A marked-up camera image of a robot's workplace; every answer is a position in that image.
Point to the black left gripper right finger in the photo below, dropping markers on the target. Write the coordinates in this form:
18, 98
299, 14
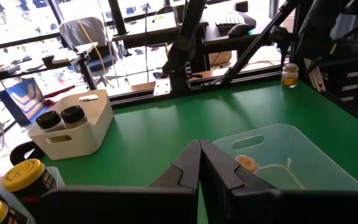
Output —
259, 208

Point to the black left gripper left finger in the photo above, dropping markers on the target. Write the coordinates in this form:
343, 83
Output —
120, 205

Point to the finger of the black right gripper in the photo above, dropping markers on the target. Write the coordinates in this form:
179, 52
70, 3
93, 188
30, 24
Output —
281, 39

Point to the small cork-lid glass jar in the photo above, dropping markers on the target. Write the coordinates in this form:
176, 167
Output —
290, 77
247, 163

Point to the black-lid spice jar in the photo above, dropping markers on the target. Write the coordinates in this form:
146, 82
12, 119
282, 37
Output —
73, 115
50, 121

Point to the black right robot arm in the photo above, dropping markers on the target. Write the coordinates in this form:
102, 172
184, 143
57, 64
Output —
183, 40

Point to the black computer mouse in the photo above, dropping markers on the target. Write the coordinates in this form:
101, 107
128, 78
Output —
239, 30

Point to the black keyboard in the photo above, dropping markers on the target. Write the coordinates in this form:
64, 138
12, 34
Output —
233, 19

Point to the cardboard box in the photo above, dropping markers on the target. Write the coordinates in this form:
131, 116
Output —
221, 58

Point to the black drawer cabinet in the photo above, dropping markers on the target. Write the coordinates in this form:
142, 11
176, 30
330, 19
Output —
353, 84

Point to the white plastic bin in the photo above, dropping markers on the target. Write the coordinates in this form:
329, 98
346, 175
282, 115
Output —
82, 133

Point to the green table mat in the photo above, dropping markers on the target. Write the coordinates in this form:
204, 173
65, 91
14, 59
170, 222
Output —
166, 124

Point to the black office desk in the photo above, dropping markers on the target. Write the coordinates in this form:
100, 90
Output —
154, 34

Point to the blue panel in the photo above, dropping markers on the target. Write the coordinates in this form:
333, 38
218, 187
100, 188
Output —
23, 99

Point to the black side table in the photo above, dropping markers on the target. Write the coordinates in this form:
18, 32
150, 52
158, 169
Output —
26, 70

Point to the gray blue office chair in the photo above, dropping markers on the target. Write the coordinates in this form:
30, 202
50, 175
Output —
82, 31

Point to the black diagonal frame strut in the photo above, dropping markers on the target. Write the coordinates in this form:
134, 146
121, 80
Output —
253, 46

